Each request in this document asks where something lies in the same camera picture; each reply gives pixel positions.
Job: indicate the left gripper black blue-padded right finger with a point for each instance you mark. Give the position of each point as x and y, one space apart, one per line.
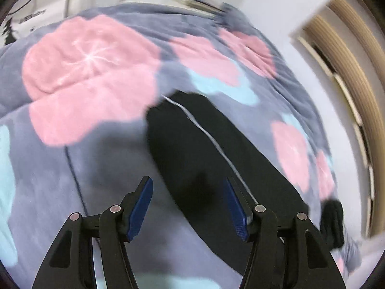
307 260

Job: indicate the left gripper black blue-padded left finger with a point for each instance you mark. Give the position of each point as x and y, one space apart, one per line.
69 260

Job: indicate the black hooded sweatshirt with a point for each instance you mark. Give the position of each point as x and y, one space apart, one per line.
196 147

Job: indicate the grey floral fleece blanket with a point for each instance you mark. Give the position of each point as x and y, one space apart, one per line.
74 134

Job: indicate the beige window curtain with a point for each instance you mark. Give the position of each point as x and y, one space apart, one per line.
345 40

